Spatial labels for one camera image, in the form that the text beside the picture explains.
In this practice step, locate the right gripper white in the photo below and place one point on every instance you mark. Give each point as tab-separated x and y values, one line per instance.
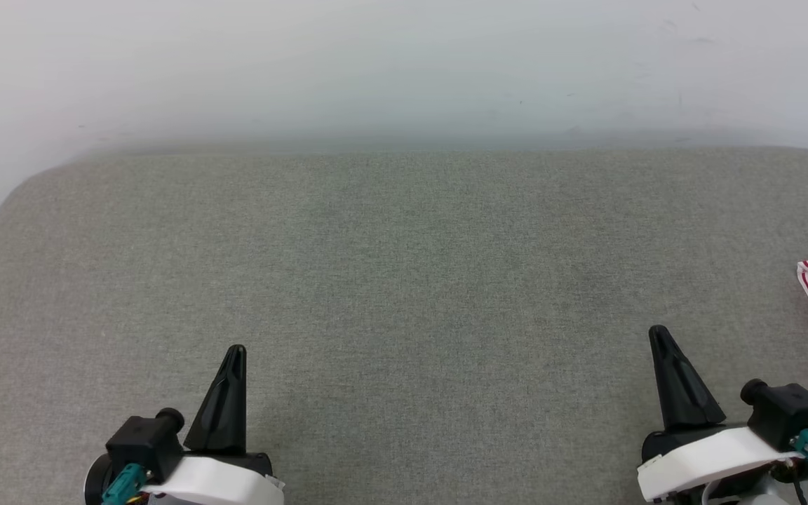
705	456

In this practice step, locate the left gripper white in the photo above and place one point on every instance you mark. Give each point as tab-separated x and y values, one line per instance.
221	484

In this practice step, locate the grey fabric sofa cushion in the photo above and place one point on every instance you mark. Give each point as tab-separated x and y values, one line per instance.
404	280

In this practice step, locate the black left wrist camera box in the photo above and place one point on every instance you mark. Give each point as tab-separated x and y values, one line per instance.
141	442

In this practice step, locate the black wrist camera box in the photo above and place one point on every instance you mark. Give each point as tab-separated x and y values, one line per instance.
141	442
790	414

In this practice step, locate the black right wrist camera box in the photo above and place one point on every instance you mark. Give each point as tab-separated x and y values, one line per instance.
790	414

